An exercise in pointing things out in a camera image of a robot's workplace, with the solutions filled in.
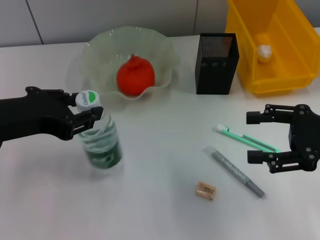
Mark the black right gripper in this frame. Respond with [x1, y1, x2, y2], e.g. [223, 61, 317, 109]
[246, 103, 320, 174]

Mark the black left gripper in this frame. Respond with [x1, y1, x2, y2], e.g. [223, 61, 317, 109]
[0, 86, 104, 148]

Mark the mint green utility knife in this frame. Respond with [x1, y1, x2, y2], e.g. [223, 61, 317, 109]
[215, 123, 281, 153]

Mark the clear green-label water bottle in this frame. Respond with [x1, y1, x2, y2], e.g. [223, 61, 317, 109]
[74, 89, 124, 171]

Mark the red-orange orange fruit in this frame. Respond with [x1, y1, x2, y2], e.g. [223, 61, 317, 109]
[116, 53, 156, 97]

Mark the small beige eraser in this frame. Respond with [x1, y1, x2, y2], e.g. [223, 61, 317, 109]
[194, 181, 217, 200]

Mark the white paper ball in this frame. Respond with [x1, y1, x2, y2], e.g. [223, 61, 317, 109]
[257, 44, 273, 63]

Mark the grey marker pen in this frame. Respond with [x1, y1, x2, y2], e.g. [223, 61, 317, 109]
[201, 146, 265, 199]

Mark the green glass fruit bowl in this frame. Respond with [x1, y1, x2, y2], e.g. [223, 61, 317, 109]
[79, 26, 181, 101]

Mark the black mesh pen holder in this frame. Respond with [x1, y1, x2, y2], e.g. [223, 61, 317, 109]
[194, 32, 240, 96]

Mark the yellow plastic bin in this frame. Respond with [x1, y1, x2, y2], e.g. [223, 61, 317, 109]
[224, 0, 320, 98]

